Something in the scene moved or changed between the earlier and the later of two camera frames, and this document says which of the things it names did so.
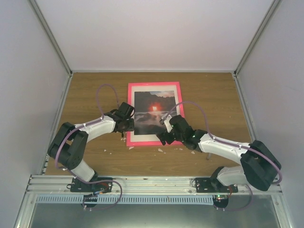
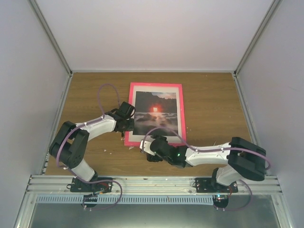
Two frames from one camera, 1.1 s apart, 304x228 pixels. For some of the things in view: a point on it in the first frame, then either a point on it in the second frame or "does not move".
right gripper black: x=161 y=136 -> x=160 y=137
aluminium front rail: x=141 y=185 does not move
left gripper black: x=131 y=127 does not move
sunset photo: x=149 y=107 does not move
